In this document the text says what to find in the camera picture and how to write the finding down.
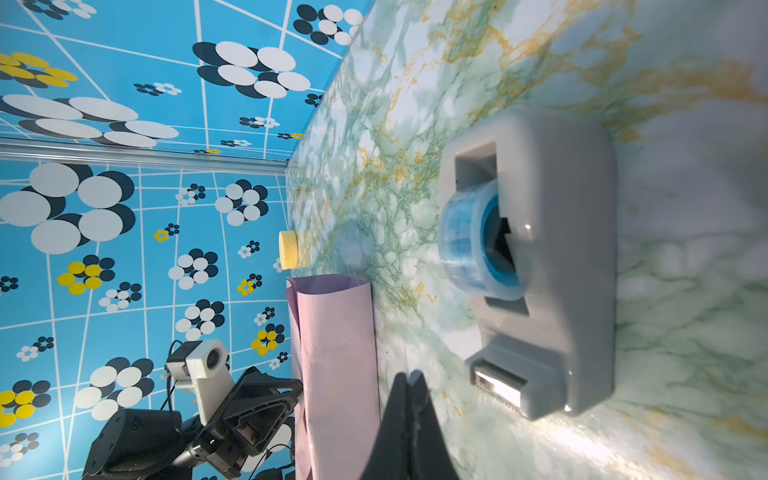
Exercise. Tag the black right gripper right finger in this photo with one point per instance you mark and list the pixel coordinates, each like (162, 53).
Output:
(428, 455)

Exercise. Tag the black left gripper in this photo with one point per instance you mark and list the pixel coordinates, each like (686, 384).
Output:
(248, 419)

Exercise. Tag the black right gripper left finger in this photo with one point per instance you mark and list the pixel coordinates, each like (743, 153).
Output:
(390, 456)

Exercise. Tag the purple wrapping paper sheet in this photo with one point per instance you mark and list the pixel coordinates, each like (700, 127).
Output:
(333, 354)

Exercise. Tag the small grey white device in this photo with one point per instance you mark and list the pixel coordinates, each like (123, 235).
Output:
(553, 350)

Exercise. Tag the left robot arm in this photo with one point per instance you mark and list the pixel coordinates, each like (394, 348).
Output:
(159, 444)

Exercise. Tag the yellow round sponge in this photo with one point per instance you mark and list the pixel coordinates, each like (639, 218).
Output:
(293, 253)

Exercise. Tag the blue clear tape roll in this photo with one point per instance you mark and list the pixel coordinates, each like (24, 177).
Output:
(472, 244)

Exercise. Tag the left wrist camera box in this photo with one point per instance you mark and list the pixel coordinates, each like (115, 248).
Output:
(200, 366)

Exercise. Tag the aluminium frame post left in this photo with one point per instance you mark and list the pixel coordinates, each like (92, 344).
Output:
(25, 149)

